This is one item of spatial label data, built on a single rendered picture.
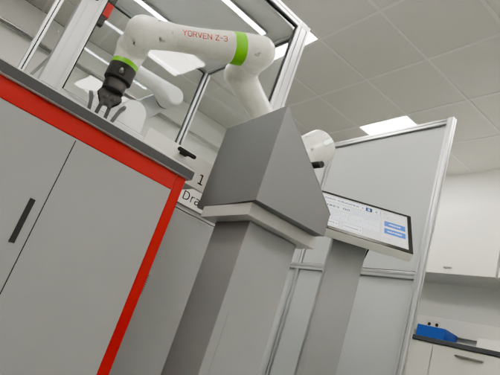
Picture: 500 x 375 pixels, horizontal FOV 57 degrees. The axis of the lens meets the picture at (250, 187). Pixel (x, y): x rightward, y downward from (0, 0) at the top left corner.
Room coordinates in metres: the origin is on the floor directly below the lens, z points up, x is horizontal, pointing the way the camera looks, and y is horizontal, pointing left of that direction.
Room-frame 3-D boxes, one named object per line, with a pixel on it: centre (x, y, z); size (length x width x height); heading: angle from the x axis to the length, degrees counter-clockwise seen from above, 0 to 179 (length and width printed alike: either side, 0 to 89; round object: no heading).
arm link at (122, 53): (1.42, 0.54, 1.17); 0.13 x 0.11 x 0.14; 24
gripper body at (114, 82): (1.43, 0.54, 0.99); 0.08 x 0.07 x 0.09; 108
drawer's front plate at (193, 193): (1.91, 0.16, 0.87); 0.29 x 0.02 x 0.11; 125
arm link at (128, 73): (1.43, 0.54, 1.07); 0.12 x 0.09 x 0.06; 18
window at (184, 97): (1.78, 0.40, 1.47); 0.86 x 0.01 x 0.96; 125
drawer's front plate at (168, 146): (1.52, 0.26, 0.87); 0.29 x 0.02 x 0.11; 125
